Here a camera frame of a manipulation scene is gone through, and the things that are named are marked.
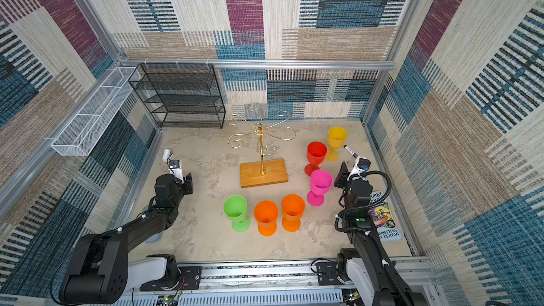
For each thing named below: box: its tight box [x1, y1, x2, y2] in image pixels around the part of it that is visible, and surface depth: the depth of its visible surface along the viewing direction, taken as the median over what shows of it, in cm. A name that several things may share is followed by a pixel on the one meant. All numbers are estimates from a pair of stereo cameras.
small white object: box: [162, 148, 171, 163], surface depth 107 cm
